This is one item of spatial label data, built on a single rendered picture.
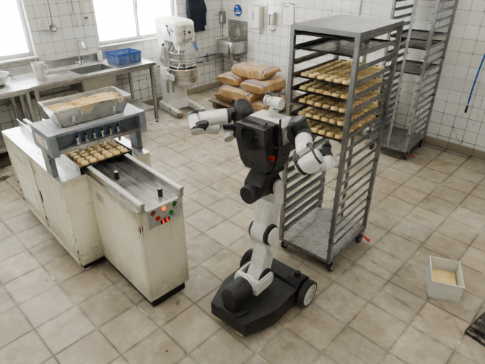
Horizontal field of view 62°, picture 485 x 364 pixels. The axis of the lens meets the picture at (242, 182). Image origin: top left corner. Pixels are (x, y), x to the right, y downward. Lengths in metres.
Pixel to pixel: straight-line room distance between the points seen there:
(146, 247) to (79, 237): 0.74
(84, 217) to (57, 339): 0.85
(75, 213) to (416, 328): 2.52
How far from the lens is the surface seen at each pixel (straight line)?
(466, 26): 5.55
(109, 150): 3.21
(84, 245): 3.36
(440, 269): 3.59
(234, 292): 2.65
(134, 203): 2.54
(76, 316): 3.19
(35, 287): 3.54
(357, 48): 2.54
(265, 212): 2.55
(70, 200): 3.12
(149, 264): 2.80
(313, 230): 3.53
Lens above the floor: 2.21
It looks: 30 degrees down
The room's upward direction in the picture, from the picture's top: straight up
